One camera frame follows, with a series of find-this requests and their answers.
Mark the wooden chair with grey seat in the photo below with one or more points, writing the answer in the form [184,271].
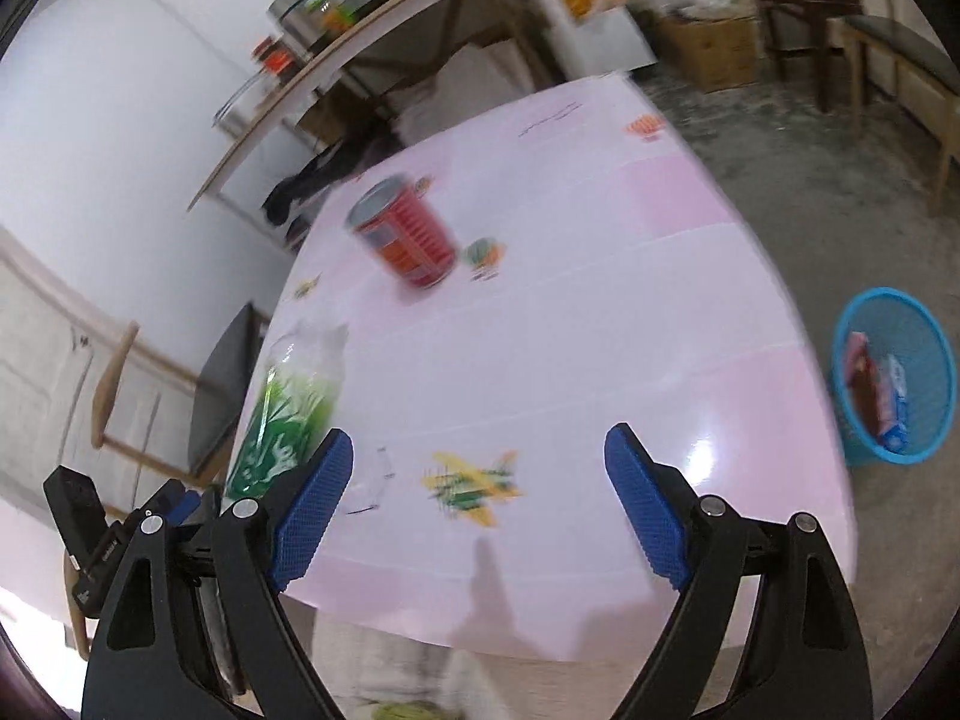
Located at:
[892,34]

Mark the white shelf table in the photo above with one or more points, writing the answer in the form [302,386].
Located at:
[352,37]

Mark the red sauce jar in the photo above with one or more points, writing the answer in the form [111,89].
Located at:
[277,60]

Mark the glass jar with red lid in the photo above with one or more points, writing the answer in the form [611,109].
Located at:
[247,101]

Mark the wooden chair with black seat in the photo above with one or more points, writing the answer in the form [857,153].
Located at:
[217,390]

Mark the blue plastic basket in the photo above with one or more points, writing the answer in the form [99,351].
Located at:
[919,330]

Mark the white sack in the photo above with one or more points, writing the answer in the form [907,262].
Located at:
[465,82]

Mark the green plastic bottle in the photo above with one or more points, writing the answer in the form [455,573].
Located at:
[292,405]

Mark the cardboard box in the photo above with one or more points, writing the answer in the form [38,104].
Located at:
[709,49]

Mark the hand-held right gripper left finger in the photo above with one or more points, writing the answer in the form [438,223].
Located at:
[315,502]

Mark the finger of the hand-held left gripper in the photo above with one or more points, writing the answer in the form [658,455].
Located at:
[184,506]

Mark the white storage box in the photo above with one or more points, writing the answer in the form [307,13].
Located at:
[615,41]

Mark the red tin can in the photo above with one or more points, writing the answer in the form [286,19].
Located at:
[409,240]

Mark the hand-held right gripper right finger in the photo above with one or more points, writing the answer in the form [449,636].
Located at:
[649,510]

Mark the black cloth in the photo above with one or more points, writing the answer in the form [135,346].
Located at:
[300,187]

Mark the red snack bag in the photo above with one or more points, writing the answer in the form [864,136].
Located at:
[862,382]

